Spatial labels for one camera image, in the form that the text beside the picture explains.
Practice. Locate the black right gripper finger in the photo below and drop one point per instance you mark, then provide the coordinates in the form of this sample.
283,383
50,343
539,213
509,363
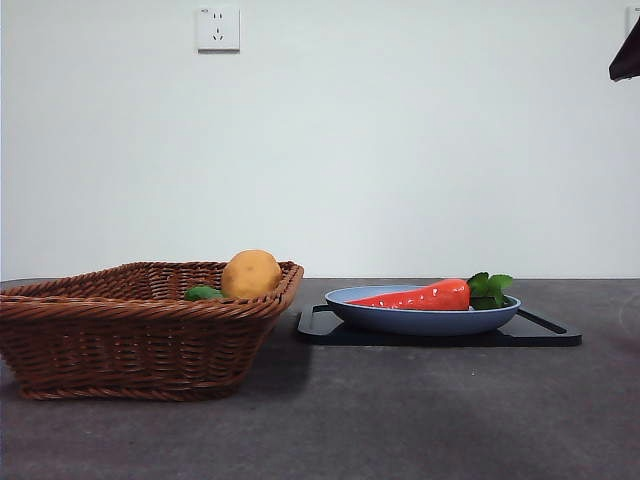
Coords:
629,62

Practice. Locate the orange carrot with green leaves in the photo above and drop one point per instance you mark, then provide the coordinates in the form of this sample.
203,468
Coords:
430,297

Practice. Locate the blue round plate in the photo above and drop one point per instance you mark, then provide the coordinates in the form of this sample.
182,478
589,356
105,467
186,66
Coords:
425,322

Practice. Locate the black flat tray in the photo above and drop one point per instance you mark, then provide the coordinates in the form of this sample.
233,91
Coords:
540,337

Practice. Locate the yellow-brown potato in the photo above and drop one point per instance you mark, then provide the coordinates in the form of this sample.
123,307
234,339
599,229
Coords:
251,275

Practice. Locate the green cucumber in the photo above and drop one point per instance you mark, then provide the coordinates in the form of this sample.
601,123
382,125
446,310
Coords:
202,293

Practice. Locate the brown woven wicker basket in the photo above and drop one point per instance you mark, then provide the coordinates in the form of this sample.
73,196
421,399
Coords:
125,345

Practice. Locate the white wall socket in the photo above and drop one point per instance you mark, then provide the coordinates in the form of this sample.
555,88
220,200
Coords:
633,17
218,29

